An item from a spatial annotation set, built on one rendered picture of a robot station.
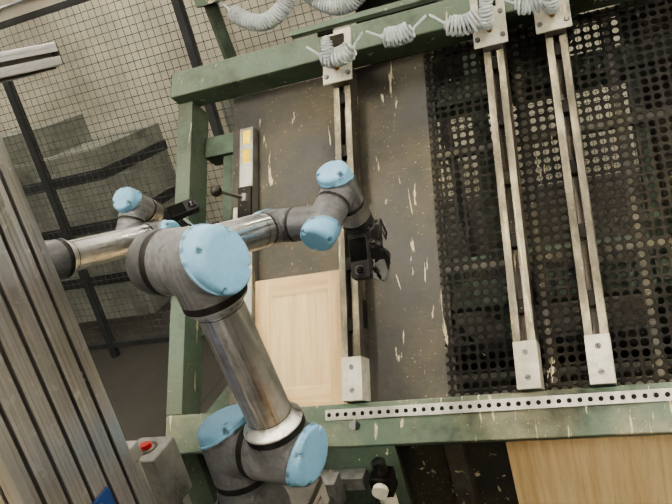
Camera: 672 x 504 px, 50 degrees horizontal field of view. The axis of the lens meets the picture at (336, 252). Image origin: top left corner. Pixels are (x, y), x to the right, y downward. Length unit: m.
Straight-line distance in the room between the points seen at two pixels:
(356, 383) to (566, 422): 0.57
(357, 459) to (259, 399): 0.86
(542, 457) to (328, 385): 0.67
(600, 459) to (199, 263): 1.50
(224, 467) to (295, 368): 0.81
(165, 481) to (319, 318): 0.64
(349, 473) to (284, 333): 0.47
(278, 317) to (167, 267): 1.12
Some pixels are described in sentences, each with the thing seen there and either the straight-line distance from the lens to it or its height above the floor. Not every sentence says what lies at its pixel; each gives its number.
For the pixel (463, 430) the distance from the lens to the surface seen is 1.99.
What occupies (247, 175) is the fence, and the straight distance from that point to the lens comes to 2.44.
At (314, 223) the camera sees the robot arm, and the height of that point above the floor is 1.56.
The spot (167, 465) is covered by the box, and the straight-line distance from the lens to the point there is 2.19.
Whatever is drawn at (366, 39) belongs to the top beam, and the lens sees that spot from 2.39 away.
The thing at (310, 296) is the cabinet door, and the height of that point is 1.16.
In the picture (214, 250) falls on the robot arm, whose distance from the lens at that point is 1.15.
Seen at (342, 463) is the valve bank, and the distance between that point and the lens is 2.14.
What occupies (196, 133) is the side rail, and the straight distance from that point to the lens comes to 2.65.
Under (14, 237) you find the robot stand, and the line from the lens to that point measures 1.26.
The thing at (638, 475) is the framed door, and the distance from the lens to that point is 2.34.
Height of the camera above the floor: 1.94
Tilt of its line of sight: 18 degrees down
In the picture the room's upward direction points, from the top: 15 degrees counter-clockwise
